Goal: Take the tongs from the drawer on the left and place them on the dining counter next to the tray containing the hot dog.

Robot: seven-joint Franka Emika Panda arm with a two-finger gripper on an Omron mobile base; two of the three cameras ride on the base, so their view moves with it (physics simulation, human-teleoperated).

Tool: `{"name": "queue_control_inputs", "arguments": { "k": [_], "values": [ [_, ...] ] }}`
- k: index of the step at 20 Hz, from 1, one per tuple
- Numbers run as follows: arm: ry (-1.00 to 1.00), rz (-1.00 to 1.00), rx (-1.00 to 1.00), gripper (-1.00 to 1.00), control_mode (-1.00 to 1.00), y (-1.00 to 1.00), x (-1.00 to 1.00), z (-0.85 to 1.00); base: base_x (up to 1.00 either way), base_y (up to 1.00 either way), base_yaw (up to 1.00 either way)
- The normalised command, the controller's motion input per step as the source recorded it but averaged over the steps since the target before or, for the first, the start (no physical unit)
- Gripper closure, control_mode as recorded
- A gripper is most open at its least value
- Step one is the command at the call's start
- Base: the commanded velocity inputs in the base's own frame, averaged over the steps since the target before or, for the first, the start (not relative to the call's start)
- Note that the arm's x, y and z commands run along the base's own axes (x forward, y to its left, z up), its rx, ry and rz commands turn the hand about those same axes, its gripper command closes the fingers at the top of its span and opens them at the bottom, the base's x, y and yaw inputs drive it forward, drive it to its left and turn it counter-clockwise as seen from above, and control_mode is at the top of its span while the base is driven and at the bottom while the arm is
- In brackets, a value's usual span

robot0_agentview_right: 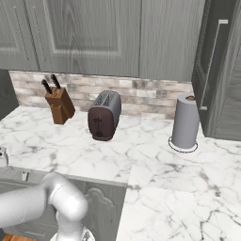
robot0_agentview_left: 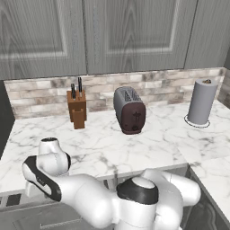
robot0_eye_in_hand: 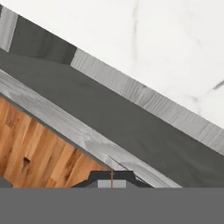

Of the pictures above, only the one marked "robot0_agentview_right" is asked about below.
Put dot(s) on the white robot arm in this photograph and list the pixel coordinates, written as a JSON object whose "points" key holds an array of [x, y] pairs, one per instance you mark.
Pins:
{"points": [[62, 200]]}

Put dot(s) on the brown wooden knife block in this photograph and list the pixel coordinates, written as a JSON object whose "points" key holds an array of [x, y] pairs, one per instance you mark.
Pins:
{"points": [[61, 106]]}

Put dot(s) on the dark brown toaster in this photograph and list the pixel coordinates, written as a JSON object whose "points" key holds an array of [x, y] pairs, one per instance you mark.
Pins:
{"points": [[103, 117]]}

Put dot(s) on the grey base cupboard door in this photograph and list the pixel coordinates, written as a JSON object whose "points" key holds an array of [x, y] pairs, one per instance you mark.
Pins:
{"points": [[106, 210]]}

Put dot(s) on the grey paper towel roll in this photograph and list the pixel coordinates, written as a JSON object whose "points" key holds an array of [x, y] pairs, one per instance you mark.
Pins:
{"points": [[185, 122]]}

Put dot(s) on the wide grey wall cupboard door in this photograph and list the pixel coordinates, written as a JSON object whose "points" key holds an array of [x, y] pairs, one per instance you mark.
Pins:
{"points": [[88, 34]]}

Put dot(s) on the plain grey wall cupboard door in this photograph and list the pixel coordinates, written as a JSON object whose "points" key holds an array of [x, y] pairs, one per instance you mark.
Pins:
{"points": [[171, 37]]}

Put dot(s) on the grey drawer front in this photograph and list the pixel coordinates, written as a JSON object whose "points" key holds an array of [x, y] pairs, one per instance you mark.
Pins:
{"points": [[12, 183]]}

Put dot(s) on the tall dark grey cupboard door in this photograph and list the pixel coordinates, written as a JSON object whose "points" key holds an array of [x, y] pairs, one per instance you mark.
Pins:
{"points": [[204, 47]]}

